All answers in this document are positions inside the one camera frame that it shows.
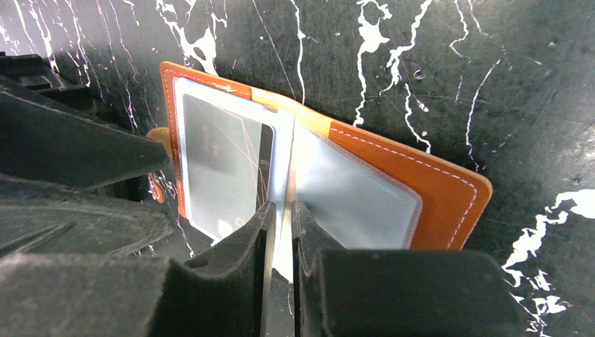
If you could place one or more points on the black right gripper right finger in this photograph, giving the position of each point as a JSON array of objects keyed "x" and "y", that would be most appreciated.
[{"x": 358, "y": 292}]

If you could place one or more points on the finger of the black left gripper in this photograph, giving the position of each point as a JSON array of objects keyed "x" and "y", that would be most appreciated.
[
  {"x": 42, "y": 142},
  {"x": 41, "y": 217}
]

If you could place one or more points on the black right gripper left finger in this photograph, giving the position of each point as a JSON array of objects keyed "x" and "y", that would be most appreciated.
[{"x": 221, "y": 292}]

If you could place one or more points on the orange leather card holder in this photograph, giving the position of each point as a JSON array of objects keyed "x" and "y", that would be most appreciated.
[{"x": 366, "y": 190}]

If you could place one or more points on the black card storage box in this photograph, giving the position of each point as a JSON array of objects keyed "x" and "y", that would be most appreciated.
[{"x": 31, "y": 72}]

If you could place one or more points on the thin white credit card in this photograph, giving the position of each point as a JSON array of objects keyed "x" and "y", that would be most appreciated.
[{"x": 227, "y": 152}]

